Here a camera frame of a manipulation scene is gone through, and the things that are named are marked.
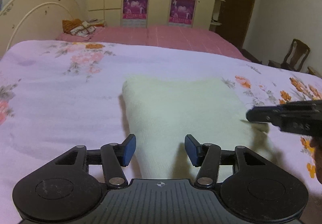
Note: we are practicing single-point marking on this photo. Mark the pink checked bed sheet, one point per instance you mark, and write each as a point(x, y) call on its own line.
point(171, 36)

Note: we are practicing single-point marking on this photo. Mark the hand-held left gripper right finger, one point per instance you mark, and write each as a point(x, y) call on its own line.
point(191, 149)

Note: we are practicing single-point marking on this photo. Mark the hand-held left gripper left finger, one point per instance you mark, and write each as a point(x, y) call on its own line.
point(129, 149)

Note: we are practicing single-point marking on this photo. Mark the pale green towel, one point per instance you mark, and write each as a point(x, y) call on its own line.
point(186, 110)

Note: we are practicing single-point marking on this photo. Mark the cream arched headboard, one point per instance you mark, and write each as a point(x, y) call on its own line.
point(32, 15)

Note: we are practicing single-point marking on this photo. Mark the wooden chair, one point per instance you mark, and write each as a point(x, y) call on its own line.
point(293, 55)

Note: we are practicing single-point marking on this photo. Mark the floral lilac blanket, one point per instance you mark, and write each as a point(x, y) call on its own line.
point(55, 98)

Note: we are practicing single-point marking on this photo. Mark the dark wooden door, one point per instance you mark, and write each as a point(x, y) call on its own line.
point(239, 5)

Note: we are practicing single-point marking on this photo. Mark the magenta wall poster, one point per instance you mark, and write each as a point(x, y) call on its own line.
point(182, 10)
point(135, 6)

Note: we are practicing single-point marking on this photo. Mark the person's right hand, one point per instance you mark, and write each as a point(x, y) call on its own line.
point(317, 161)

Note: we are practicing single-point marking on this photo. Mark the orange cloth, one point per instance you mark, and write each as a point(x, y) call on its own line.
point(70, 25)

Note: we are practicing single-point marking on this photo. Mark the patterned folded cloth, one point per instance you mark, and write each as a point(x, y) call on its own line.
point(83, 29)

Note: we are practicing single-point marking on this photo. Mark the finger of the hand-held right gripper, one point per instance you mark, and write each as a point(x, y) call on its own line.
point(289, 117)

